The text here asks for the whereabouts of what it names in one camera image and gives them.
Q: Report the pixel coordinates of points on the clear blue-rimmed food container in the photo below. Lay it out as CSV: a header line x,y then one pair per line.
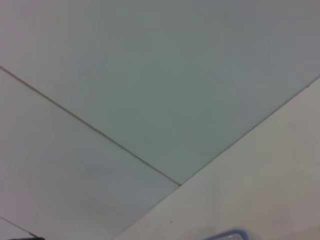
x,y
230,235

